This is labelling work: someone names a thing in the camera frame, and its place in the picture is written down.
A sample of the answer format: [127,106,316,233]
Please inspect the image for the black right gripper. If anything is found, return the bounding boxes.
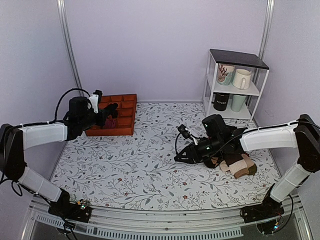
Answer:
[174,135,223,165]

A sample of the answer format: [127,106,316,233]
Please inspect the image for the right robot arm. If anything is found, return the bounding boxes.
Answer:
[174,114,320,218]

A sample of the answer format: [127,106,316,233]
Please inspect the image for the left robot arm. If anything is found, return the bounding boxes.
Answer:
[0,93,118,217]

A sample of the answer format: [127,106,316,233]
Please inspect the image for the brown argyle sock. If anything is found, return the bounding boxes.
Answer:
[203,156,224,169]

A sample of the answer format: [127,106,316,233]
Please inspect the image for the purple rolled sock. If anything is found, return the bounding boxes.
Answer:
[103,118,117,129]

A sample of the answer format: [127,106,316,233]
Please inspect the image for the orange wooden divider tray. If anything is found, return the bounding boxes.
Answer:
[85,93,137,137]

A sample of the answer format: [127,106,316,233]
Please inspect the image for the cream and brown sock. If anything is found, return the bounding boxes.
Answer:
[219,153,257,179]

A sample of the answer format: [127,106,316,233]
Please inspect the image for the black mug white lettering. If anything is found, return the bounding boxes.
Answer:
[213,92,230,112]

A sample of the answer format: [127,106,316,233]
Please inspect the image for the mint green tumbler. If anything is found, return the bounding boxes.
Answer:
[230,94,247,113]

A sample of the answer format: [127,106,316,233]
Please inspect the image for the floral tablecloth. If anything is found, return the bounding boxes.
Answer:
[51,103,280,211]

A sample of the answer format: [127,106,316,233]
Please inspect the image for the white shelf rack black top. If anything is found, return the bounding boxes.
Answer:
[202,49,270,121]

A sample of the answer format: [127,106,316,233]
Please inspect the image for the floral ceramic mug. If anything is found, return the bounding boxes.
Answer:
[217,63,235,86]

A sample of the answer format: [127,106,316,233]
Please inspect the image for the cream ribbed mug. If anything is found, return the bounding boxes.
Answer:
[232,68,252,90]

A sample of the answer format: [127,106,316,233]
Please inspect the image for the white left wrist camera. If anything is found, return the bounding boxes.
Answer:
[88,89,103,114]

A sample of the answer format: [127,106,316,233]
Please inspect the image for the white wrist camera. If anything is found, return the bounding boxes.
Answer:
[88,89,103,114]
[177,124,198,145]

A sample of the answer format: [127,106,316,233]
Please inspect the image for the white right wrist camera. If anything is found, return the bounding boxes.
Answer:
[177,124,198,145]

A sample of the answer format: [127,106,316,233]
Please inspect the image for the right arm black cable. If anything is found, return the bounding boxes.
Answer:
[174,132,183,157]

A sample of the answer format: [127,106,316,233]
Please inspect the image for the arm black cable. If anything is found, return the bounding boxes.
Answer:
[53,87,92,123]
[174,132,183,157]

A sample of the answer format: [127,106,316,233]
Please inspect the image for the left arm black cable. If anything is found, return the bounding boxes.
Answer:
[53,87,92,123]

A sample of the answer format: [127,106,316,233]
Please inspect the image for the aluminium front rail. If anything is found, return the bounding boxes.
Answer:
[21,195,315,240]

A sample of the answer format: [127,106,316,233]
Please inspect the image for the left aluminium post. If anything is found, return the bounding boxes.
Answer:
[56,0,83,89]

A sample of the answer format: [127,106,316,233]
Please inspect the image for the aluminium post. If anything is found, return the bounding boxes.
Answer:
[56,0,83,89]
[258,0,275,60]

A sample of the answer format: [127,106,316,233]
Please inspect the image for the right aluminium post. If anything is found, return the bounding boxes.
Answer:
[258,0,275,60]

